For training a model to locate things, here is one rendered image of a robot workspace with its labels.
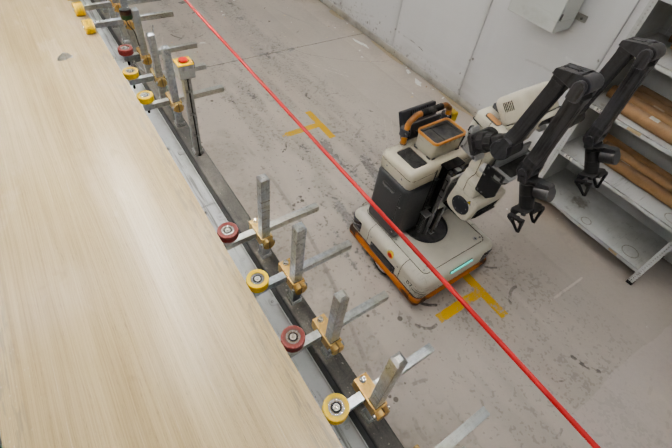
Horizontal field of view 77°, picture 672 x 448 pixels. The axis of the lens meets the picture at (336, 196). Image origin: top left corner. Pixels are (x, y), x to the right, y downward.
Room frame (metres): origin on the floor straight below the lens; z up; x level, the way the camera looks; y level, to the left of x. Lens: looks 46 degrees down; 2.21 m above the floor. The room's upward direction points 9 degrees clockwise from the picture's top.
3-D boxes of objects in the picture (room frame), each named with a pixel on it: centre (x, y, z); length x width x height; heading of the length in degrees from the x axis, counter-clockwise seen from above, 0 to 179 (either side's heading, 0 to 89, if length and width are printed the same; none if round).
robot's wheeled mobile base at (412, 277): (1.73, -0.56, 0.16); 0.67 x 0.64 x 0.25; 41
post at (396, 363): (0.47, -0.23, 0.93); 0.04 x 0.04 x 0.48; 41
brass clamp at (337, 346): (0.67, -0.05, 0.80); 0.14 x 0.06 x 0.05; 41
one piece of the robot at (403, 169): (1.80, -0.50, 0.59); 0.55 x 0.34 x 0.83; 131
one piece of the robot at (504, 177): (1.51, -0.76, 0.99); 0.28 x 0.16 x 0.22; 131
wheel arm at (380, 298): (0.73, -0.09, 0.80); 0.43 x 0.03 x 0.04; 131
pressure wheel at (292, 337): (0.60, 0.06, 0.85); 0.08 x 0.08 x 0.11
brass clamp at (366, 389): (0.48, -0.21, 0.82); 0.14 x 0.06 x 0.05; 41
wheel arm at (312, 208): (1.11, 0.24, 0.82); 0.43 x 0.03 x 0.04; 131
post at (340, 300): (0.66, -0.06, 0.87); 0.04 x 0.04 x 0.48; 41
